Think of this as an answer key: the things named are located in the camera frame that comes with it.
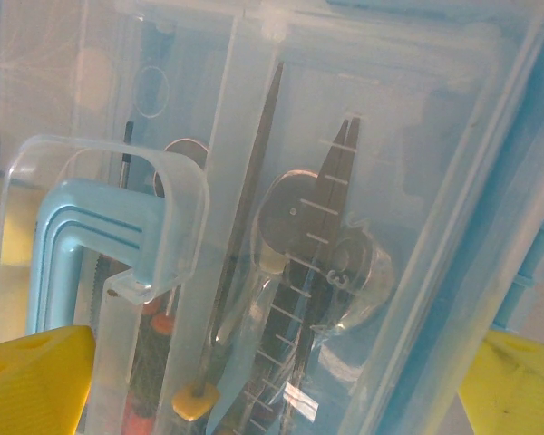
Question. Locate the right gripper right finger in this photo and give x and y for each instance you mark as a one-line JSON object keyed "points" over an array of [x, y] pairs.
{"points": [[517, 394]]}

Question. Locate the blue plastic toolbox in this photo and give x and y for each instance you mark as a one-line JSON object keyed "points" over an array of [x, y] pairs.
{"points": [[435, 136]]}

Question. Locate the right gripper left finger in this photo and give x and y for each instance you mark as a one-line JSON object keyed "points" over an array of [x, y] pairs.
{"points": [[32, 389]]}

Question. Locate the yellow black long-nose pliers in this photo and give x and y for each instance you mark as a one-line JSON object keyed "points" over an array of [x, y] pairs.
{"points": [[333, 190]]}

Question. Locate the orange black screwdriver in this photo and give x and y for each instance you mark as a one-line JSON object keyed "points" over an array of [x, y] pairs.
{"points": [[126, 172], [163, 324]]}

